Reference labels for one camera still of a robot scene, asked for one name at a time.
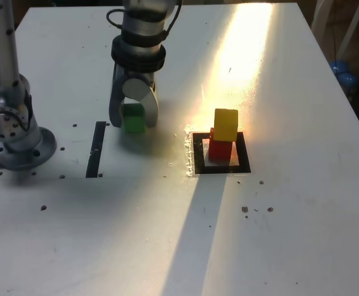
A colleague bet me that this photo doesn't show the green cube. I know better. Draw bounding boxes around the green cube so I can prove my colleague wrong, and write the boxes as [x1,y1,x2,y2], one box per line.
[122,104,146,134]

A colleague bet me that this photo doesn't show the black tape strip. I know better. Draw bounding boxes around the black tape strip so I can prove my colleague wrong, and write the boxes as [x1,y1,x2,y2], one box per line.
[85,121,107,179]

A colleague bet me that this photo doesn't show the yellow cube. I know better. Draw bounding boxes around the yellow cube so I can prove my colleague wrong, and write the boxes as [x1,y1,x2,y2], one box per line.
[213,108,239,143]

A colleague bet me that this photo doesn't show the red cube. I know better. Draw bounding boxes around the red cube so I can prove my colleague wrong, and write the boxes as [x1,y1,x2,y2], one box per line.
[208,127,233,162]

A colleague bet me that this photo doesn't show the blue rounded object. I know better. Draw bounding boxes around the blue rounded object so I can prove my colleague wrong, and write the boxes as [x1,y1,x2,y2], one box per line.
[328,59,358,89]

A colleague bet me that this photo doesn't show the black tape square outline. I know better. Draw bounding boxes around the black tape square outline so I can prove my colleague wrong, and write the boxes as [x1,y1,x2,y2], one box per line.
[192,131,252,175]

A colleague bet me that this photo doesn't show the white frame legs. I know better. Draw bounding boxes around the white frame legs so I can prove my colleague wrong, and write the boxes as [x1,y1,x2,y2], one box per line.
[311,0,359,60]

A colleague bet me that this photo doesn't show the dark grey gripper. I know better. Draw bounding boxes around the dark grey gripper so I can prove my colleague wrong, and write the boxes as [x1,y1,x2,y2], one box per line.
[109,63,160,128]

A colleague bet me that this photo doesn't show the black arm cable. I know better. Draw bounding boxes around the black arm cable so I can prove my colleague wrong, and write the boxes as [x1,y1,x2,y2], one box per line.
[106,0,183,35]

